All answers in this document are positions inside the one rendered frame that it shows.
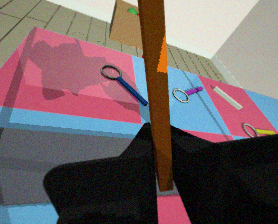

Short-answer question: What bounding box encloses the grey ring with purple handle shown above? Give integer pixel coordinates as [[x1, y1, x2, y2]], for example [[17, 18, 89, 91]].
[[173, 87, 203, 103]]

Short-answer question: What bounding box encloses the black wire loop frame on flat base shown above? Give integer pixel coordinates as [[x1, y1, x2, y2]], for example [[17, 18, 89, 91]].
[[0, 127, 133, 206]]

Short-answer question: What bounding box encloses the white cylinder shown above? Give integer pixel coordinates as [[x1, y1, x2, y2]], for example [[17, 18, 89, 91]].
[[213, 86, 243, 110]]

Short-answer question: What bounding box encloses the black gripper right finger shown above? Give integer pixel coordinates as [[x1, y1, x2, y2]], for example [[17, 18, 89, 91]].
[[170, 125, 278, 224]]

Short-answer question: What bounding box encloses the grey loop with blue handle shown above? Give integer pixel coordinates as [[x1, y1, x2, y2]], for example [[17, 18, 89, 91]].
[[101, 64, 148, 106]]

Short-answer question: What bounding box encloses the grey loop with yellow handle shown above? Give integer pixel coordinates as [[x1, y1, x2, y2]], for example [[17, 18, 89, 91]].
[[243, 123, 275, 137]]

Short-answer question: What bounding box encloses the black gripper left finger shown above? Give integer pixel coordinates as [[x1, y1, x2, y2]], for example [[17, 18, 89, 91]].
[[43, 122, 159, 224]]

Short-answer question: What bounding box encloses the orange handle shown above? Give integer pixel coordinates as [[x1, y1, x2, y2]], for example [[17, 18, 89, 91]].
[[138, 0, 174, 192]]

